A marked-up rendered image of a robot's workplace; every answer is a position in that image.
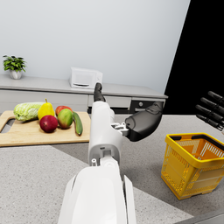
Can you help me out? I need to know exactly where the yellow slatted basket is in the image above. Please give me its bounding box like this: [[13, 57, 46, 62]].
[[160, 132, 224, 201]]

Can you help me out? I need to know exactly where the green cucumber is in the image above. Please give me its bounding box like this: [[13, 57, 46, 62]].
[[72, 111, 84, 137]]

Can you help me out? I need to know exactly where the green red mango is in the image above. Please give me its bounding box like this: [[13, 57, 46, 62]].
[[57, 108, 74, 130]]

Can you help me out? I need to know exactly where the red orange apple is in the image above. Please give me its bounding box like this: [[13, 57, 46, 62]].
[[54, 105, 73, 117]]

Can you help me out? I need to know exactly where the dark red apple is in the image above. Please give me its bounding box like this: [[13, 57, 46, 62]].
[[38, 115, 59, 134]]

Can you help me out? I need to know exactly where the white microwave oven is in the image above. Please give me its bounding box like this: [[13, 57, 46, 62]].
[[68, 66, 103, 90]]

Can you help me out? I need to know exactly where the grey kitchen counter cabinet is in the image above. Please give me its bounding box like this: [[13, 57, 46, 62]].
[[0, 73, 169, 116]]

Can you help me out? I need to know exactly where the yellow pear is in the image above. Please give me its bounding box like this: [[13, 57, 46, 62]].
[[37, 97, 56, 122]]

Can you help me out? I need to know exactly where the wooden cutting board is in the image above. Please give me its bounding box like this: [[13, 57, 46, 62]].
[[0, 109, 92, 148]]

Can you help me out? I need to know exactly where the green cabbage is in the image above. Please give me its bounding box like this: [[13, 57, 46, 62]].
[[13, 101, 46, 123]]

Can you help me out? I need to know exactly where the potted green plant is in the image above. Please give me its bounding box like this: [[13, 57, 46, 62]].
[[2, 54, 27, 81]]

